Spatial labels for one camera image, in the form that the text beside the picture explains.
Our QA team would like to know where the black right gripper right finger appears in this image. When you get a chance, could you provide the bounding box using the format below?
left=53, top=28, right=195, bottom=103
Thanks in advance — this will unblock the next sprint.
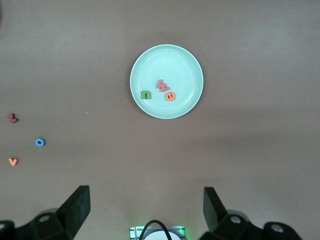
left=199, top=186, right=305, bottom=240

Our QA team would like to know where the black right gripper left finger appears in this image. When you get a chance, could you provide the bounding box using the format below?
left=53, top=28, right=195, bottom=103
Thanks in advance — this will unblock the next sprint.
left=0, top=185, right=91, bottom=240

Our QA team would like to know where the orange letter e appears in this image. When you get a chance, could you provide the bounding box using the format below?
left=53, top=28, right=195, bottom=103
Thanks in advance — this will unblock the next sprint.
left=164, top=91, right=178, bottom=102

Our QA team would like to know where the green letter n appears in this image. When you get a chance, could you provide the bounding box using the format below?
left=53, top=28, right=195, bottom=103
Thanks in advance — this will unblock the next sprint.
left=140, top=89, right=153, bottom=101

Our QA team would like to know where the pink letter w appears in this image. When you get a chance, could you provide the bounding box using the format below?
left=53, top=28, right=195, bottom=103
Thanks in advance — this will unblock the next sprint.
left=156, top=79, right=171, bottom=93

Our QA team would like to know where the red letter a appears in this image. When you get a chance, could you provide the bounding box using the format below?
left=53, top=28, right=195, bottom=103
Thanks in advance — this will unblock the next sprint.
left=5, top=113, right=20, bottom=124

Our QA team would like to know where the green plate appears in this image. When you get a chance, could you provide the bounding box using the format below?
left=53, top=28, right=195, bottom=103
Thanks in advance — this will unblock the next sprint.
left=129, top=44, right=204, bottom=120

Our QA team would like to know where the black base cable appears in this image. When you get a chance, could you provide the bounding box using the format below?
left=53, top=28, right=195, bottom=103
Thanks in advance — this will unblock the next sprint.
left=140, top=219, right=174, bottom=240

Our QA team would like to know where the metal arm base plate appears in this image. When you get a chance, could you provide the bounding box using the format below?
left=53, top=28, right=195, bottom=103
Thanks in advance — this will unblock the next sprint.
left=128, top=225, right=186, bottom=240

